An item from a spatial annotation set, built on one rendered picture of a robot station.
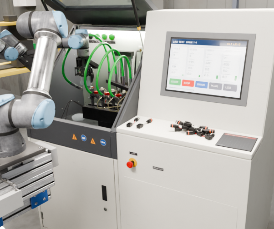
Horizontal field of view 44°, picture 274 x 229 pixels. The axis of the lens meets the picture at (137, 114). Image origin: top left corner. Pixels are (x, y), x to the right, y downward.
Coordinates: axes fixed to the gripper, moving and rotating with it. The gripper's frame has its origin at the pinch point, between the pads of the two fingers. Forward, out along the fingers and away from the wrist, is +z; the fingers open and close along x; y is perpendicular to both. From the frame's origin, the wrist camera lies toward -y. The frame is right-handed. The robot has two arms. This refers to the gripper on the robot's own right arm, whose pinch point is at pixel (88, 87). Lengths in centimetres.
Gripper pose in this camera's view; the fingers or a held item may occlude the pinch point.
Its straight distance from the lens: 211.3
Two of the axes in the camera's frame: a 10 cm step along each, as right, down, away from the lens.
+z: 0.3, 9.4, 3.3
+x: 8.6, 1.4, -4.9
